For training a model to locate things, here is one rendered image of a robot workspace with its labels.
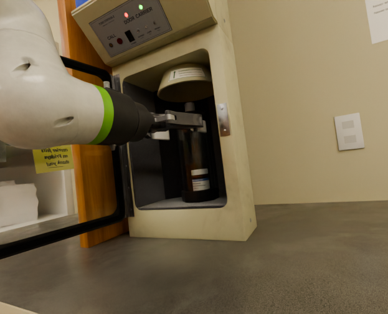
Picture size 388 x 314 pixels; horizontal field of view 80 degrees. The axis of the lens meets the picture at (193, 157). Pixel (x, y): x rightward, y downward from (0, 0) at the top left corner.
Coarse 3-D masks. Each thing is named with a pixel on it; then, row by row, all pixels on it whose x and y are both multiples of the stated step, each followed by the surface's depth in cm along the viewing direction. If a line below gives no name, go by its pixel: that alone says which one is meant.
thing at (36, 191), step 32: (32, 160) 44; (64, 160) 49; (96, 160) 56; (0, 192) 40; (32, 192) 44; (64, 192) 49; (96, 192) 54; (0, 224) 39; (32, 224) 43; (64, 224) 48
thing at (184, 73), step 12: (168, 72) 60; (180, 72) 57; (192, 72) 57; (204, 72) 59; (168, 84) 58; (180, 84) 71; (192, 84) 71; (204, 84) 69; (168, 96) 70; (180, 96) 72; (192, 96) 73; (204, 96) 71
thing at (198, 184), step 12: (204, 120) 61; (180, 132) 61; (192, 132) 60; (180, 144) 61; (192, 144) 59; (204, 144) 60; (180, 156) 62; (192, 156) 59; (204, 156) 60; (180, 168) 63; (192, 168) 59; (204, 168) 60; (192, 180) 59; (204, 180) 59
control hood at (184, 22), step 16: (96, 0) 51; (112, 0) 50; (160, 0) 48; (176, 0) 47; (192, 0) 47; (208, 0) 46; (80, 16) 54; (96, 16) 54; (176, 16) 49; (192, 16) 49; (208, 16) 48; (176, 32) 52; (192, 32) 52; (96, 48) 59; (144, 48) 56; (112, 64) 63
